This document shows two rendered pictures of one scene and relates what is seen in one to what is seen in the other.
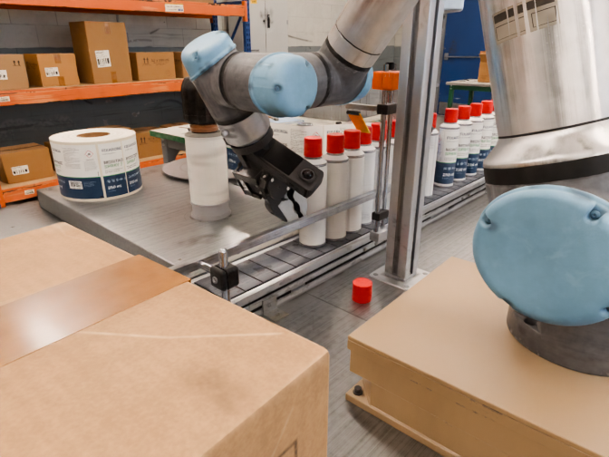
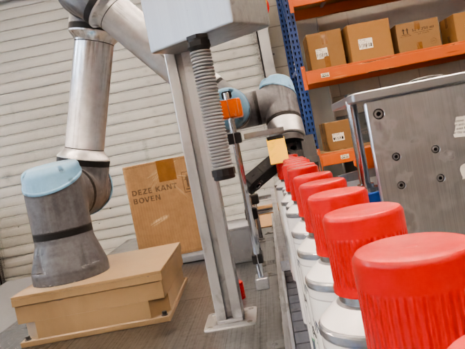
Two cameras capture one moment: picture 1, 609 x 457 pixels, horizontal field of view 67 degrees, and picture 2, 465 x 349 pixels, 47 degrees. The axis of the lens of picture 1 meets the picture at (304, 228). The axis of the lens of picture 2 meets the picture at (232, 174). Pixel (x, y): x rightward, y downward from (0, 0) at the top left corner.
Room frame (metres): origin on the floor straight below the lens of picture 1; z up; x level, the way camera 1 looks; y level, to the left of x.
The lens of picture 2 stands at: (1.50, -0.71, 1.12)
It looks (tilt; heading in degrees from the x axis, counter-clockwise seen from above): 3 degrees down; 141
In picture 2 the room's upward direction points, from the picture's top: 11 degrees counter-clockwise
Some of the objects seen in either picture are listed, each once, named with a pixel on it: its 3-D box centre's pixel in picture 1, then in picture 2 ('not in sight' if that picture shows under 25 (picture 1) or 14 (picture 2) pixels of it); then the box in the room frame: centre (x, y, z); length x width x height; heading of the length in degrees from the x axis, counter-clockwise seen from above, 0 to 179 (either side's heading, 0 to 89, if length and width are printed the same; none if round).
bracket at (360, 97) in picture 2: not in sight; (397, 91); (1.22, -0.26, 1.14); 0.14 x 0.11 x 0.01; 137
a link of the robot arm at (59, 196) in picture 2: not in sight; (57, 194); (0.44, -0.31, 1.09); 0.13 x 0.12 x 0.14; 136
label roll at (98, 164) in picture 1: (98, 162); not in sight; (1.16, 0.53, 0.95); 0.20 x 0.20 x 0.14
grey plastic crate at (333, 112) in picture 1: (347, 97); not in sight; (3.13, -0.29, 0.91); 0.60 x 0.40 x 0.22; 143
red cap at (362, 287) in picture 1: (362, 289); (235, 290); (0.69, -0.10, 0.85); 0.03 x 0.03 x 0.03
